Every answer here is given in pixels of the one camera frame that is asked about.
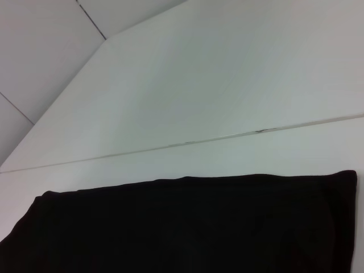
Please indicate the black t-shirt with FREE print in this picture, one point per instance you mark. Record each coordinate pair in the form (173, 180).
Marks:
(185, 227)

